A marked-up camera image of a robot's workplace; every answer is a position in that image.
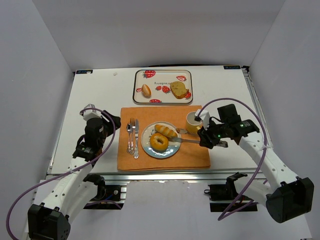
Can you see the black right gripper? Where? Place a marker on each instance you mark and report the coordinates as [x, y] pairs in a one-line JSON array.
[[206, 139]]

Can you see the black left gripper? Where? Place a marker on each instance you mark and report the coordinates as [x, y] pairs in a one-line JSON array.
[[111, 121]]

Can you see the metal food tongs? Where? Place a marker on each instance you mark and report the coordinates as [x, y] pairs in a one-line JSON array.
[[187, 140]]

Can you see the striped long bread roll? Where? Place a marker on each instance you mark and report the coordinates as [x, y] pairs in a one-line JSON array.
[[165, 131]]

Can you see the golden bagel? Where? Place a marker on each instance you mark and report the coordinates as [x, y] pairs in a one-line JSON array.
[[159, 142]]

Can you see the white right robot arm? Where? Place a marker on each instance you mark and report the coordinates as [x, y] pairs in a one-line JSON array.
[[273, 185]]

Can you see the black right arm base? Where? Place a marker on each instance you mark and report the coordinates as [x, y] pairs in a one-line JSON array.
[[221, 195]]

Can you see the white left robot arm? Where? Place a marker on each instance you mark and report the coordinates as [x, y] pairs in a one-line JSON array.
[[52, 218]]

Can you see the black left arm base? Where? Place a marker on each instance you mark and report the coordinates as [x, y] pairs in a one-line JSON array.
[[108, 196]]

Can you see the small sesame bread roll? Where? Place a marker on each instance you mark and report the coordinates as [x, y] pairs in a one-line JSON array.
[[146, 91]]

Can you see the brown bread slice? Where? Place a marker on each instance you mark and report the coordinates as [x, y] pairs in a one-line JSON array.
[[179, 89]]

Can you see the silver spoon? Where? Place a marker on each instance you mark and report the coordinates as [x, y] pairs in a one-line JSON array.
[[129, 131]]

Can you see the yellow mug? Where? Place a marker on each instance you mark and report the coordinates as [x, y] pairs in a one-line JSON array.
[[191, 125]]

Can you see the silver fork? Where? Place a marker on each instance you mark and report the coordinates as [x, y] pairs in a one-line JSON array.
[[132, 126]]

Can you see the orange cloth placemat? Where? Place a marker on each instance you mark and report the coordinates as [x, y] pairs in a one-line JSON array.
[[189, 155]]

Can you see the round plate with blue rim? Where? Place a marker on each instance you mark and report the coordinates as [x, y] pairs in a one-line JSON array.
[[173, 146]]

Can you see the silver table knife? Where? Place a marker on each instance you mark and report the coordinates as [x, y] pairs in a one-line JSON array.
[[136, 131]]

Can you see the strawberry pattern rectangular tray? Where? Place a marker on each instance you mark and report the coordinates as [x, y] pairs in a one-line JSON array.
[[159, 81]]

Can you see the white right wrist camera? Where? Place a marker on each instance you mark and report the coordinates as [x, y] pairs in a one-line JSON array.
[[202, 116]]

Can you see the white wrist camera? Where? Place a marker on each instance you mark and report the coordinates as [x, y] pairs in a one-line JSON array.
[[202, 116], [89, 112]]

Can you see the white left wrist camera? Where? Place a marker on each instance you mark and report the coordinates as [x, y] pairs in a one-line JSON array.
[[89, 112]]

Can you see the aluminium table frame rail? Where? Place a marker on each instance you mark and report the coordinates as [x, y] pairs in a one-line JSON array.
[[209, 176]]

